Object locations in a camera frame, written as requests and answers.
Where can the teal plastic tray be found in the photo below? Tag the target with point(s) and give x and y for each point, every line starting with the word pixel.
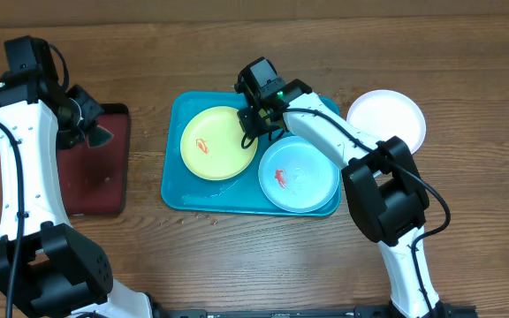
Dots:
pixel 242 194

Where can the yellow-green plate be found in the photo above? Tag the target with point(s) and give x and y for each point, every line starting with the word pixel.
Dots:
pixel 212 145

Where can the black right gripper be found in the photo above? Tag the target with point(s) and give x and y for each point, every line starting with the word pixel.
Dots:
pixel 249 120

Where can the light blue plate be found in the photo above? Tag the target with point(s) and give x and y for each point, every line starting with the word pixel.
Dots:
pixel 297 177

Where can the dark red water tray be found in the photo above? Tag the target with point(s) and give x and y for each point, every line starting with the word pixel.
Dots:
pixel 93 180

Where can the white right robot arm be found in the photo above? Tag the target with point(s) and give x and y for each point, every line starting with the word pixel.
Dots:
pixel 386 195

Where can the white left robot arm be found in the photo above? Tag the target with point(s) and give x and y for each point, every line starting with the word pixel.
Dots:
pixel 56 138

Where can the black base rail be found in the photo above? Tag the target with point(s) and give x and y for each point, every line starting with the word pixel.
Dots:
pixel 445 310

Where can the white plate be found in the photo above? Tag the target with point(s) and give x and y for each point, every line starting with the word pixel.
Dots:
pixel 386 113

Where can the black and pink sponge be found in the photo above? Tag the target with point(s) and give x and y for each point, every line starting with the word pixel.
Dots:
pixel 98 136

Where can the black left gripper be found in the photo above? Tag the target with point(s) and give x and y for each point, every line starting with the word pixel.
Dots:
pixel 94 109

